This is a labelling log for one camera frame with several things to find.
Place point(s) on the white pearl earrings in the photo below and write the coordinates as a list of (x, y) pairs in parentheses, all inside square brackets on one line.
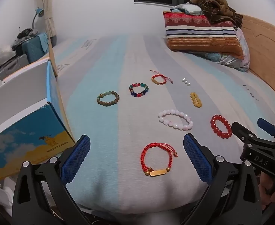
[(185, 81)]

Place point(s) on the brown blanket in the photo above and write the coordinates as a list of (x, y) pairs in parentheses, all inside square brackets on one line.
[(214, 7)]

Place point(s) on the striped red and orange pillow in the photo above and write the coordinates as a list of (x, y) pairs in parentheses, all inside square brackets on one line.
[(198, 35)]

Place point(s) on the person's right hand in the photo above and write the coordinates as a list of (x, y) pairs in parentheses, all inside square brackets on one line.
[(265, 184)]

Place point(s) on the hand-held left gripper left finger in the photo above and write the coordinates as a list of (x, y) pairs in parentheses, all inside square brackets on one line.
[(75, 159)]

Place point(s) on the dark bag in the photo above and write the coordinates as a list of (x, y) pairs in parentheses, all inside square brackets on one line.
[(25, 32)]

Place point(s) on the beige curtain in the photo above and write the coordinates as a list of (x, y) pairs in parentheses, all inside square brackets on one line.
[(49, 16)]

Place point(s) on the light blue cloth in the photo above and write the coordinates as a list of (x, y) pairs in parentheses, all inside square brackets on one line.
[(186, 8)]

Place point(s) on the blue and yellow printed box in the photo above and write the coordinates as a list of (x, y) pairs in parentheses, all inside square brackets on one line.
[(27, 140)]

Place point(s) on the teal suitcase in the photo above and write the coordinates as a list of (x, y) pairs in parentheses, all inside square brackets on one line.
[(34, 49)]

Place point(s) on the grey suitcase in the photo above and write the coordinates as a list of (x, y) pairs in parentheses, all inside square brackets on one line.
[(11, 65)]

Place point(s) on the wooden headboard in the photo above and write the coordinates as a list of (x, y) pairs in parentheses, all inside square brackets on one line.
[(266, 49)]

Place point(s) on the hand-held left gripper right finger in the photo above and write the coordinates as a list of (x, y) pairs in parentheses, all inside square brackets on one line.
[(196, 159)]

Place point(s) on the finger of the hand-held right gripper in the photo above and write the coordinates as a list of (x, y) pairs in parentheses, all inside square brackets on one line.
[(242, 132), (265, 124)]

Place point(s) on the striped blue and grey bedsheet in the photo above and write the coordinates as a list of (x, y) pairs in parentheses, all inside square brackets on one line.
[(118, 126)]

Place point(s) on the blue desk lamp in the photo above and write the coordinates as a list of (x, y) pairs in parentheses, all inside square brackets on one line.
[(39, 12)]

